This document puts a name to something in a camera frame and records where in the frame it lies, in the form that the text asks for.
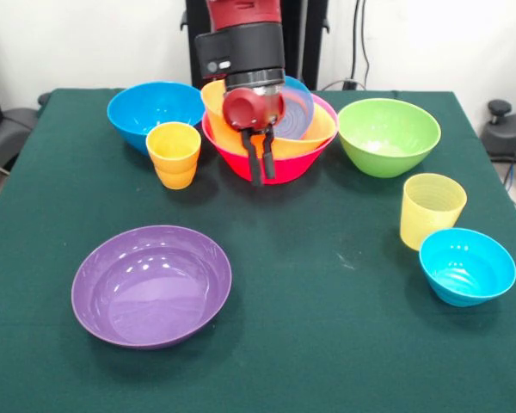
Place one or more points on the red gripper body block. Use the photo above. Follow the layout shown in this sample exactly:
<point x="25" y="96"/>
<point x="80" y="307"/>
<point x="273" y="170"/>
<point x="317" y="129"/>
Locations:
<point x="253" y="107"/>

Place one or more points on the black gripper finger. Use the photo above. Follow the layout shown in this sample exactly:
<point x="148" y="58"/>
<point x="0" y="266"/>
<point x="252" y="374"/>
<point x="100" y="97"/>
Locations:
<point x="269" y="165"/>
<point x="256" y="170"/>

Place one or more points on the large pink plastic bowl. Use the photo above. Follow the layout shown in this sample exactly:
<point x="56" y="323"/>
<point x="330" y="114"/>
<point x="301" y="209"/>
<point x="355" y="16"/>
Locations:
<point x="292" y="168"/>

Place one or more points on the large orange plastic bowl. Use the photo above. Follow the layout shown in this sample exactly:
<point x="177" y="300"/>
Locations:
<point x="301" y="146"/>

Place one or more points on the translucent blue ribbed bowl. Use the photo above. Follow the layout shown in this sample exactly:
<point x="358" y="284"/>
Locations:
<point x="299" y="116"/>

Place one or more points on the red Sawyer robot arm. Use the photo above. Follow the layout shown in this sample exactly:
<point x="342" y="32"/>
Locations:
<point x="249" y="47"/>

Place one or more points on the yellow-orange plastic cup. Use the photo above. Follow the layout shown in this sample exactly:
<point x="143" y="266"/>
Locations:
<point x="176" y="180"/>
<point x="174" y="144"/>

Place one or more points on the black power adapter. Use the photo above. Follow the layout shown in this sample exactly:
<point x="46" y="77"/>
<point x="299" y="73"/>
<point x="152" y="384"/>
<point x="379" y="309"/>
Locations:
<point x="348" y="84"/>

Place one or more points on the large blue plastic bowl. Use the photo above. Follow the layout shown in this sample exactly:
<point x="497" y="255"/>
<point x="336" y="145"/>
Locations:
<point x="155" y="107"/>

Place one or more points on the green plastic bowl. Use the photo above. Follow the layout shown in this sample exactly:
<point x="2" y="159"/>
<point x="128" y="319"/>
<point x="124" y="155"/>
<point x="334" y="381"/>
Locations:
<point x="387" y="137"/>

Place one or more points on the purple plastic bowl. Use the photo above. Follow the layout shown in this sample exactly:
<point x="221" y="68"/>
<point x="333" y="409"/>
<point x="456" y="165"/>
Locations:
<point x="150" y="292"/>

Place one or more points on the translucent yellow plastic cup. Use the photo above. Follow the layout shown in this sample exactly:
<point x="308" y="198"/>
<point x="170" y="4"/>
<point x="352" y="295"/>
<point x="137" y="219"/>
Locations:
<point x="430" y="206"/>

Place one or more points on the small cyan plastic bowl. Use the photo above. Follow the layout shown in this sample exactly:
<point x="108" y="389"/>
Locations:
<point x="468" y="266"/>

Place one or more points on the dark green tablecloth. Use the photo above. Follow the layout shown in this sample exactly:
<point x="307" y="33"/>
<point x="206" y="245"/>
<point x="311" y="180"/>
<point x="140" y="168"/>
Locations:
<point x="47" y="258"/>

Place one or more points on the black swivel chair base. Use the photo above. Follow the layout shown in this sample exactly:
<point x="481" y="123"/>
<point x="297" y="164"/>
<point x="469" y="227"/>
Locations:
<point x="507" y="133"/>

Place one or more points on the black office chair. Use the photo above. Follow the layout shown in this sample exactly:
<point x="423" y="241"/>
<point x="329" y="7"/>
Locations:
<point x="13" y="125"/>

